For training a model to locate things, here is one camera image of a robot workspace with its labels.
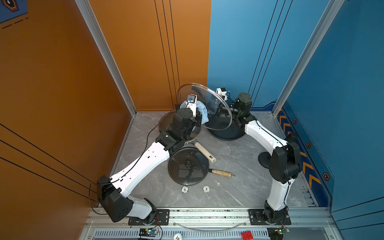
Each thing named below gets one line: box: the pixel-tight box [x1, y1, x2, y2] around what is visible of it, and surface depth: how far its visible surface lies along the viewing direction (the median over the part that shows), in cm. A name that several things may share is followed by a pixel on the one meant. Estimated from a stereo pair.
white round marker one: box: [203, 185, 210, 193], surface depth 84 cm
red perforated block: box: [241, 230, 254, 240], surface depth 69 cm
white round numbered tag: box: [173, 233, 182, 240], surface depth 65 cm
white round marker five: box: [181, 186, 189, 194], surface depth 84 cm
